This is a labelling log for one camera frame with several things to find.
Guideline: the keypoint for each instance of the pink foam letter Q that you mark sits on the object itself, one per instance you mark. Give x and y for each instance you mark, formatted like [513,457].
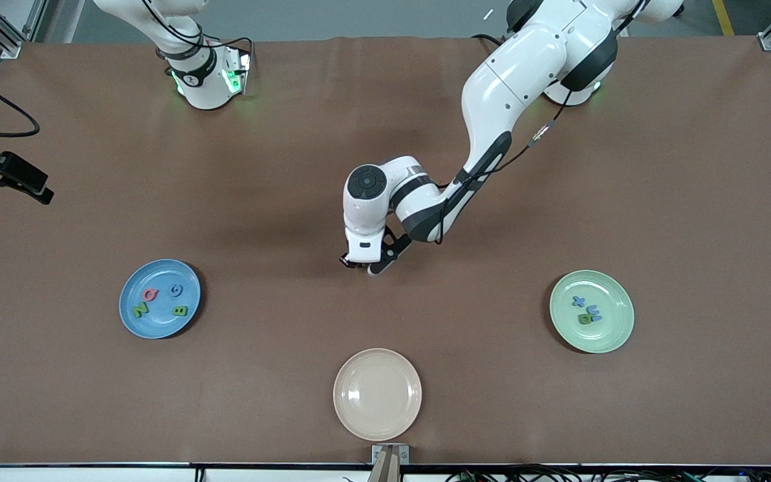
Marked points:
[145,294]

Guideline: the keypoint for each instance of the green foam letter Z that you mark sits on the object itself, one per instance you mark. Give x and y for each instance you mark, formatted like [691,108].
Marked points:
[139,310]

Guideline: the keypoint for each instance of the blue foam letter G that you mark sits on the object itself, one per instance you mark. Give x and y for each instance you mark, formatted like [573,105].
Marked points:
[170,291]

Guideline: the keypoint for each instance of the green foam letter B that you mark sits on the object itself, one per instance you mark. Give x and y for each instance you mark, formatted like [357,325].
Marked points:
[580,319]
[180,310]

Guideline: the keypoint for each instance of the blue foam letter x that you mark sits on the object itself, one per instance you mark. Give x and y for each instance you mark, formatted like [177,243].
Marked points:
[579,302]

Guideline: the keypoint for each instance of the blue foam letter m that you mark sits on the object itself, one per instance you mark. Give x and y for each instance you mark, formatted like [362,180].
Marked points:
[595,310]

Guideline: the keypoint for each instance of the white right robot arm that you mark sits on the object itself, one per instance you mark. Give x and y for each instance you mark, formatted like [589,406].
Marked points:
[205,80]

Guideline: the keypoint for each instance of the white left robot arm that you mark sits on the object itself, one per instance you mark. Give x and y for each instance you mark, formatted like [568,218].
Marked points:
[512,87]

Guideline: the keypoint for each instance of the beige plate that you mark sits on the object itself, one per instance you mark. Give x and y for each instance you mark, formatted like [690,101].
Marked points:
[377,395]

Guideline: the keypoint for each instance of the blue plate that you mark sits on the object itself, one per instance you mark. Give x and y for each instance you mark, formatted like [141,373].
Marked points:
[158,328]

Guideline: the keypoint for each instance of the green plate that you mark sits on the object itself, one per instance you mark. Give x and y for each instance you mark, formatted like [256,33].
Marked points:
[606,335]

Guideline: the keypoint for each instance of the brown table mat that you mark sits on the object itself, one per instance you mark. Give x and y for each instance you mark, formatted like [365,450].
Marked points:
[225,167]

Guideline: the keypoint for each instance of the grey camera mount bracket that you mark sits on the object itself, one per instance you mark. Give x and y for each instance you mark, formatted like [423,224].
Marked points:
[404,455]

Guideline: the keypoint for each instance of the beige mount post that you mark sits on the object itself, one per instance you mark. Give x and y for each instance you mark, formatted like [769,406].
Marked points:
[385,472]

